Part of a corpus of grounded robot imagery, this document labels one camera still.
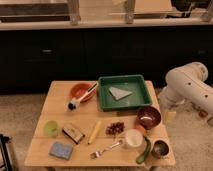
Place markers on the yellow banana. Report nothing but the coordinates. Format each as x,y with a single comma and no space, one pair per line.
95,132

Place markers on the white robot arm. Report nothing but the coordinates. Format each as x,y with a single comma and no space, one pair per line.
187,82

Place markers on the green plastic tray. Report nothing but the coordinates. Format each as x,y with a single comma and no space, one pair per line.
135,83

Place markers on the orange bowl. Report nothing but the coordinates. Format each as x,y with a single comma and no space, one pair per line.
79,89

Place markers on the dark red bowl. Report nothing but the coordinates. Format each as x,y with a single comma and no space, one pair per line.
149,117

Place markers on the orange round fruit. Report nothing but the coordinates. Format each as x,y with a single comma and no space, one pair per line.
140,128

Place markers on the wooden table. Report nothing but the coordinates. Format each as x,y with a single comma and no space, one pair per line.
84,117

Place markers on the white mug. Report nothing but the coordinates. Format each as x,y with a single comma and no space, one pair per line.
133,138

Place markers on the brown wooden block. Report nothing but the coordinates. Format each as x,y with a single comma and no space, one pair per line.
73,132

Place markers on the silver fork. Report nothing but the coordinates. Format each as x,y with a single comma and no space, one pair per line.
99,153

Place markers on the green plastic cup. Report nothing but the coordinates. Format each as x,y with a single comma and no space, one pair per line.
51,129

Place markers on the blue sponge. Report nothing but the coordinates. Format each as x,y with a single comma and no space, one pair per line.
61,150

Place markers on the green cucumber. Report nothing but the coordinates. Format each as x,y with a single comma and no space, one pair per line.
142,157

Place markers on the black cabinet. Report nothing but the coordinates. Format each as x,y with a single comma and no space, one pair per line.
31,59

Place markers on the black stand at left edge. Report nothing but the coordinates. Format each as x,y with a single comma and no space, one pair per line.
5,156

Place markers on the white-handled dish brush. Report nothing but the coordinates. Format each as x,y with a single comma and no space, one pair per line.
74,103

